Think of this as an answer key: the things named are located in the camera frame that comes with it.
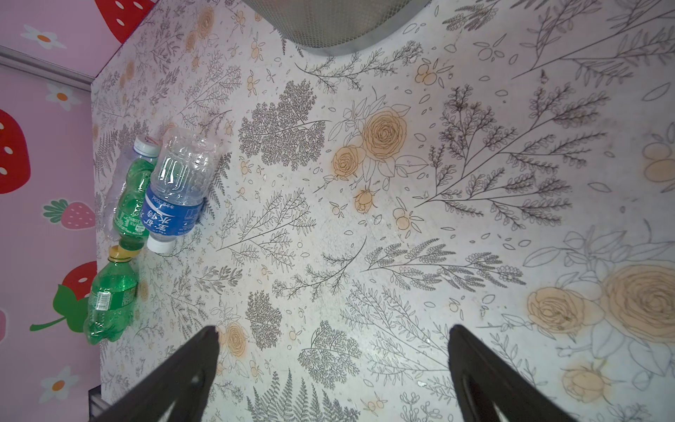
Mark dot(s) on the clear bottle blue label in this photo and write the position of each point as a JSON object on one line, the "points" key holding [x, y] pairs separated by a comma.
{"points": [[178, 187]]}

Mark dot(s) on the clear bottle white cap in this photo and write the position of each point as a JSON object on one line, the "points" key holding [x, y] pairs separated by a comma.
{"points": [[144, 147]]}

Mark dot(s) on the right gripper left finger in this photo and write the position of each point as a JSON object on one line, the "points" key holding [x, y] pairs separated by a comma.
{"points": [[178, 388]]}

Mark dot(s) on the translucent grey waste bin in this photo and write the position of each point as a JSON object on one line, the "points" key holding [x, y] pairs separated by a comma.
{"points": [[336, 27]]}

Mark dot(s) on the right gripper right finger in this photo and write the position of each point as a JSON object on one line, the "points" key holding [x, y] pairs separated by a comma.
{"points": [[486, 387]]}

